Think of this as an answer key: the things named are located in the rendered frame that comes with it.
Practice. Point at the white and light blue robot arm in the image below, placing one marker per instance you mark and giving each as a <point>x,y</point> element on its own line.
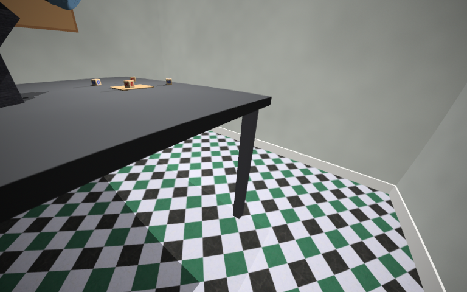
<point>65,4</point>

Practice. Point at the tan flat mat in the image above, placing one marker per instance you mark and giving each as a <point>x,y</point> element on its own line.
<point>136,87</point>

